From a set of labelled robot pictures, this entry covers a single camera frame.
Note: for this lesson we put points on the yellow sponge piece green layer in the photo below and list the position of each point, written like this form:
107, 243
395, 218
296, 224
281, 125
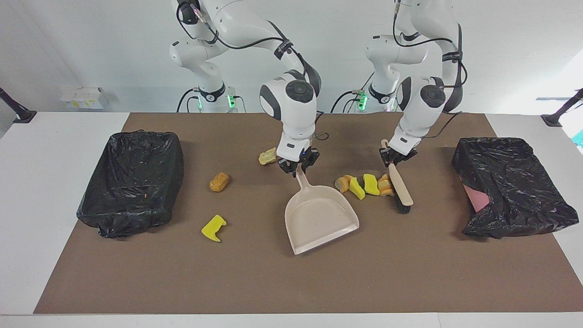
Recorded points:
356, 188

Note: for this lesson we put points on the pale foam piece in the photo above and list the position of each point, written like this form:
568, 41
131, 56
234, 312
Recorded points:
267, 156

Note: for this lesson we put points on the black camera stand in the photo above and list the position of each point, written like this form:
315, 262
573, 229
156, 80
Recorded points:
553, 119
23, 116

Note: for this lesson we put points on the yellow bent sponge piece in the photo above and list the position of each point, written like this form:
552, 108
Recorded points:
213, 228

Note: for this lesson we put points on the teal object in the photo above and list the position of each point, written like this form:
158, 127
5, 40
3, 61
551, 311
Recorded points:
580, 138

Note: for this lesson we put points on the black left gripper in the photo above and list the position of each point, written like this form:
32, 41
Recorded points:
398, 156

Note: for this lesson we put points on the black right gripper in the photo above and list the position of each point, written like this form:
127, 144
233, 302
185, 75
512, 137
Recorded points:
299, 157

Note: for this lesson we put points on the beige plastic dustpan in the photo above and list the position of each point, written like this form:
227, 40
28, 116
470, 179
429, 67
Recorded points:
319, 218

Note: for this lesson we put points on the black trash bag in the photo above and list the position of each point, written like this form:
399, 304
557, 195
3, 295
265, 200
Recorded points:
132, 182
519, 191

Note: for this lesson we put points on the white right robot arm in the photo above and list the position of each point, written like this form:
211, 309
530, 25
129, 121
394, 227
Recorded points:
291, 109

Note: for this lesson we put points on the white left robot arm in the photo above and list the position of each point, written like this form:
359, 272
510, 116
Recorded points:
419, 109

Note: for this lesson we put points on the pink bin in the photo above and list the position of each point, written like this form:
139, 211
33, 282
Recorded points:
477, 200

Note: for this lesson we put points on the brown paper table mat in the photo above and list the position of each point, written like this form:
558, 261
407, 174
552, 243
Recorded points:
273, 282

